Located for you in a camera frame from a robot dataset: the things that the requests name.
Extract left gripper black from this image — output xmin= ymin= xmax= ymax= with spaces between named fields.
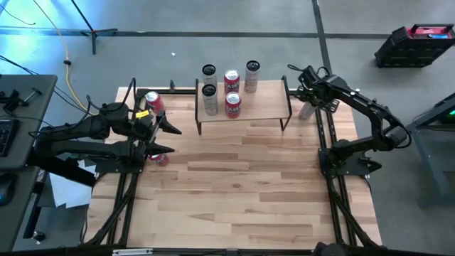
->
xmin=120 ymin=110 xmax=183 ymax=158

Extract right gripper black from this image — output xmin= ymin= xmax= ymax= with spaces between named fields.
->
xmin=294 ymin=65 xmax=348 ymax=114

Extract silver Celsius slim can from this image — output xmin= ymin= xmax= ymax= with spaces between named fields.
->
xmin=201 ymin=83 xmax=219 ymax=117
xmin=297 ymin=101 xmax=316 ymax=121
xmin=243 ymin=60 xmax=261 ymax=94
xmin=201 ymin=63 xmax=218 ymax=88

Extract red Fanta soda can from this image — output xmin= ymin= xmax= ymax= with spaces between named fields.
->
xmin=223 ymin=69 xmax=240 ymax=94
xmin=149 ymin=153 xmax=170 ymax=168
xmin=225 ymin=90 xmax=242 ymax=119
xmin=144 ymin=90 xmax=166 ymax=114

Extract wooden shelf black metal legs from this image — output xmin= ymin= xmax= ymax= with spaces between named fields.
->
xmin=193 ymin=75 xmax=293 ymax=136

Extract black and red tool case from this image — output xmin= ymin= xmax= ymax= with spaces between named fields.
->
xmin=374 ymin=23 xmax=455 ymax=69

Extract black diagonal support beam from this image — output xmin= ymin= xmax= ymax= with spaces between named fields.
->
xmin=26 ymin=146 xmax=97 ymax=188

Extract white paper sheets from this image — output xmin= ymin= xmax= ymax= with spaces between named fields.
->
xmin=48 ymin=160 xmax=97 ymax=210

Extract black tripod stand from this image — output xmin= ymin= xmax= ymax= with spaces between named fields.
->
xmin=70 ymin=0 xmax=119 ymax=56

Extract grey metal side table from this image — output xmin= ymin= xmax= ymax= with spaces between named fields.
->
xmin=390 ymin=91 xmax=455 ymax=209

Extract device with green light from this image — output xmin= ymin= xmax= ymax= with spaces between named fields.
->
xmin=439 ymin=108 xmax=455 ymax=125

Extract grey desk with keyboard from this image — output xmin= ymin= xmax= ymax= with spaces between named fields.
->
xmin=0 ymin=73 xmax=58 ymax=170

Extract black clamp tool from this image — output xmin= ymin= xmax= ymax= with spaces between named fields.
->
xmin=0 ymin=87 xmax=43 ymax=113

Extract black keyboard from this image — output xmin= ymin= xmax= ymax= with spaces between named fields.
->
xmin=0 ymin=119 xmax=21 ymax=158

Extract black caster wheel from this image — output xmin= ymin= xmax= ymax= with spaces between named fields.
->
xmin=31 ymin=230 xmax=47 ymax=245

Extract black computer mouse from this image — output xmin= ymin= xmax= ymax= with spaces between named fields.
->
xmin=0 ymin=173 xmax=17 ymax=208

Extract grey desk with mouse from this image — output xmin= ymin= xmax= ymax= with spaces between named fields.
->
xmin=0 ymin=165 xmax=41 ymax=254

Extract black aluminium table frame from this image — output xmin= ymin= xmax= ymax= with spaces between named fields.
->
xmin=83 ymin=87 xmax=384 ymax=250

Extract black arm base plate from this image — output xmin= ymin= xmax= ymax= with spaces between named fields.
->
xmin=95 ymin=146 xmax=147 ymax=175
xmin=318 ymin=145 xmax=373 ymax=177

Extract yellow extension cable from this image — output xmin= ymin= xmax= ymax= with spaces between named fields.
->
xmin=32 ymin=0 xmax=90 ymax=114

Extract silver metal bracket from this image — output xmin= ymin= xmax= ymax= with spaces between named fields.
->
xmin=112 ymin=248 xmax=154 ymax=256

